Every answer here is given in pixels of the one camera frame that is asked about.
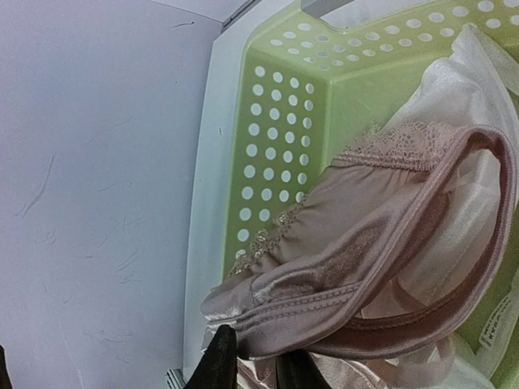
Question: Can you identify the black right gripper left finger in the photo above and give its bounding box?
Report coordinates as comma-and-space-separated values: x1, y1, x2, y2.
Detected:
185, 326, 238, 389

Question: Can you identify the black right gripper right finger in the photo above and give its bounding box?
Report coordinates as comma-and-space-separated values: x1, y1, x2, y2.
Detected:
276, 350, 331, 389

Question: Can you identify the pink satin lace bra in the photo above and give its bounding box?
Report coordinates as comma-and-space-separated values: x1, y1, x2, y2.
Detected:
198, 121, 516, 389

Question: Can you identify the green perforated plastic basket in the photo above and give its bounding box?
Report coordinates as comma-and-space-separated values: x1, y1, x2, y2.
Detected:
183, 1, 518, 378

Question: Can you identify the white satin bra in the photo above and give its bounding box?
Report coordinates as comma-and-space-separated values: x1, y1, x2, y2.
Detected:
388, 26, 518, 388

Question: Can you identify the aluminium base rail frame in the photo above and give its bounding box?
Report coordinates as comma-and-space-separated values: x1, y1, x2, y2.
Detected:
165, 357, 187, 389

